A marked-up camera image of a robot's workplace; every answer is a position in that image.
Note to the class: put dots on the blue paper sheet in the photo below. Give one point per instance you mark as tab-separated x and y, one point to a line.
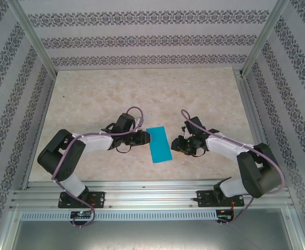
160	148

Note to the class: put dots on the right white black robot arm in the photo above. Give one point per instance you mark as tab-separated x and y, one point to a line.
225	147

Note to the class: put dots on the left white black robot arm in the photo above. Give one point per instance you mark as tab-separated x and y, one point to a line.
95	143

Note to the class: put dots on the grey sheet metal panel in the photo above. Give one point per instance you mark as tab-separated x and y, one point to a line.
152	234

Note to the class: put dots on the small circuit board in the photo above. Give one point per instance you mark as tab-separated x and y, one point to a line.
82	214
224	214

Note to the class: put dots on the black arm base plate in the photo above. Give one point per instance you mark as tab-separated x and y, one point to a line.
100	199
203	198

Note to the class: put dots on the aluminium mounting rail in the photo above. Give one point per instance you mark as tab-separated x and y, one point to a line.
147	195

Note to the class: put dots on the aluminium side rail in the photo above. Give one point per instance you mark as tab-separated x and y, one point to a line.
255	125
38	130

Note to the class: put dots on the aluminium frame post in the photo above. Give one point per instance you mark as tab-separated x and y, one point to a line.
264	39
35	39

